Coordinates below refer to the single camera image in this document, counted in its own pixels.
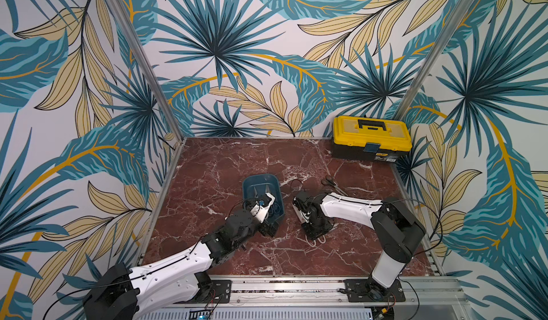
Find blue handled scissors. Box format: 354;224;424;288
268;203;284;219

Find teal plastic storage box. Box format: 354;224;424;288
243;174;285;223

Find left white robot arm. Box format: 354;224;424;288
83;205;268;319

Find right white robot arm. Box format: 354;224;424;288
293;191;426;291

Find yellow black toolbox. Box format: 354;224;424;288
332;116;412;163

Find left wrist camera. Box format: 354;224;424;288
251;193;275;223

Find grey handled scissors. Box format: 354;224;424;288
321;175;348;196

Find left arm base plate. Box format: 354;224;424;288
195;280;232;305

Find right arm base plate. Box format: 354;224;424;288
338;279;405;304

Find aluminium front rail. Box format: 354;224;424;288
100;276;472;320

